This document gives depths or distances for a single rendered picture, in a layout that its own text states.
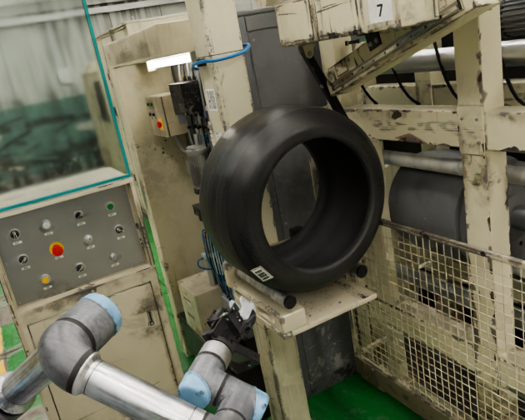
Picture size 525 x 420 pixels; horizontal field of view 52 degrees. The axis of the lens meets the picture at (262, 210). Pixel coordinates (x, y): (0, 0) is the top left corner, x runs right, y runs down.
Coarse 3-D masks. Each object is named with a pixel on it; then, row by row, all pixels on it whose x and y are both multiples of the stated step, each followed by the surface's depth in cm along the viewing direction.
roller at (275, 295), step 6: (240, 276) 190; (246, 276) 185; (252, 282) 181; (258, 282) 178; (258, 288) 178; (264, 288) 174; (270, 288) 171; (270, 294) 170; (276, 294) 167; (282, 294) 165; (288, 294) 164; (276, 300) 167; (282, 300) 163; (288, 300) 163; (294, 300) 164; (288, 306) 163; (294, 306) 165
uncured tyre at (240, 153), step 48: (240, 144) 151; (288, 144) 150; (336, 144) 186; (240, 192) 147; (336, 192) 193; (384, 192) 173; (240, 240) 151; (288, 240) 192; (336, 240) 188; (288, 288) 162
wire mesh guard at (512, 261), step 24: (432, 240) 168; (384, 264) 196; (408, 288) 187; (384, 312) 205; (456, 312) 169; (480, 312) 160; (504, 312) 152; (408, 336) 196; (480, 336) 163; (408, 384) 205
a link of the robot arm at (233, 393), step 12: (228, 384) 116; (240, 384) 117; (216, 396) 116; (228, 396) 115; (240, 396) 114; (252, 396) 116; (264, 396) 117; (240, 408) 111; (252, 408) 114; (264, 408) 115
